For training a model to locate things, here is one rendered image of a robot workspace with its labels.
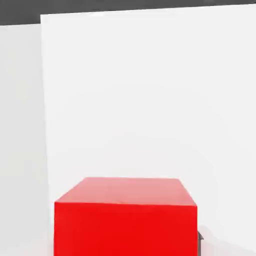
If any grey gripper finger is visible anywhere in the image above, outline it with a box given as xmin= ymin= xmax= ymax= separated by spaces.
xmin=197 ymin=225 xmax=256 ymax=256

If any small red cube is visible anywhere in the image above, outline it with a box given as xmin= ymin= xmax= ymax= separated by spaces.
xmin=53 ymin=176 xmax=198 ymax=256

